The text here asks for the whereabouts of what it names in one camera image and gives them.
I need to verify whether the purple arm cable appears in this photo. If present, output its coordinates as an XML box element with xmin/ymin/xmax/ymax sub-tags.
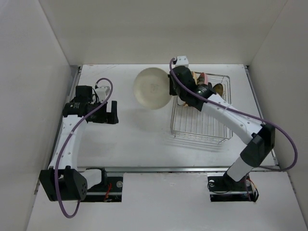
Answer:
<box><xmin>54</xmin><ymin>77</ymin><xmax>114</xmax><ymax>218</ymax></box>
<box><xmin>168</xmin><ymin>57</ymin><xmax>298</xmax><ymax>172</ymax></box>

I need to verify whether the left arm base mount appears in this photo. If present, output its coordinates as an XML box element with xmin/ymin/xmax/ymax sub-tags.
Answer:
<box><xmin>82</xmin><ymin>171</ymin><xmax>124</xmax><ymax>203</ymax></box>

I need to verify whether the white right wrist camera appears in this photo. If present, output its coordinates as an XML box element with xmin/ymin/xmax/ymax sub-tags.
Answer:
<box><xmin>173</xmin><ymin>56</ymin><xmax>189</xmax><ymax>67</ymax></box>

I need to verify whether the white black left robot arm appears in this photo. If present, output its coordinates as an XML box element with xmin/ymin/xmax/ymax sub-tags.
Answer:
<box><xmin>39</xmin><ymin>86</ymin><xmax>118</xmax><ymax>201</ymax></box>

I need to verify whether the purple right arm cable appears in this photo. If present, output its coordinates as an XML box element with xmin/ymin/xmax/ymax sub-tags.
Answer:
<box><xmin>168</xmin><ymin>57</ymin><xmax>298</xmax><ymax>172</ymax></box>

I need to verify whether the pink plate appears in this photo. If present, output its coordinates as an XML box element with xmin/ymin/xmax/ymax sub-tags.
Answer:
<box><xmin>197</xmin><ymin>72</ymin><xmax>208</xmax><ymax>85</ymax></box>

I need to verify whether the aluminium front rail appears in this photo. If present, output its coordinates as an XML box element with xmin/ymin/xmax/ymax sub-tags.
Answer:
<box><xmin>79</xmin><ymin>165</ymin><xmax>263</xmax><ymax>173</ymax></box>

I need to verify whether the metal wire dish rack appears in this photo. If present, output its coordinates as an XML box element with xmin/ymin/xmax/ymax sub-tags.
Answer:
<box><xmin>170</xmin><ymin>71</ymin><xmax>233</xmax><ymax>144</ymax></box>

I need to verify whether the black blue patterned plate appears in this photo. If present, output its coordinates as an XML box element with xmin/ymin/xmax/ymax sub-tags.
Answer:
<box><xmin>205</xmin><ymin>82</ymin><xmax>213</xmax><ymax>89</ymax></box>

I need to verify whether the cream bear plate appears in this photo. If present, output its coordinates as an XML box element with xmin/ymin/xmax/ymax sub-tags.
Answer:
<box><xmin>133</xmin><ymin>67</ymin><xmax>172</xmax><ymax>110</ymax></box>

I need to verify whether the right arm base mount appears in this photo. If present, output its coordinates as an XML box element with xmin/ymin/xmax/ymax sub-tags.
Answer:
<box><xmin>207</xmin><ymin>174</ymin><xmax>259</xmax><ymax>203</ymax></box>

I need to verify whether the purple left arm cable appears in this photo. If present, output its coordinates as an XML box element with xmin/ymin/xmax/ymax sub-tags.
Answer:
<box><xmin>54</xmin><ymin>77</ymin><xmax>114</xmax><ymax>218</ymax></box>

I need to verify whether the beige plate with line pattern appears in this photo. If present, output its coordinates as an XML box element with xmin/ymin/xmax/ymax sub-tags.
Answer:
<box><xmin>192</xmin><ymin>71</ymin><xmax>197</xmax><ymax>84</ymax></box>

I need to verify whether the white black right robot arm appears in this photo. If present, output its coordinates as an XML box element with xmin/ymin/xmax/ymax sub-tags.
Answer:
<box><xmin>169</xmin><ymin>66</ymin><xmax>276</xmax><ymax>191</ymax></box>

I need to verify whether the yellow patterned brown plate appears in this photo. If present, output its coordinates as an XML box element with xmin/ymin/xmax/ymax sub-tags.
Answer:
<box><xmin>213</xmin><ymin>83</ymin><xmax>224</xmax><ymax>97</ymax></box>

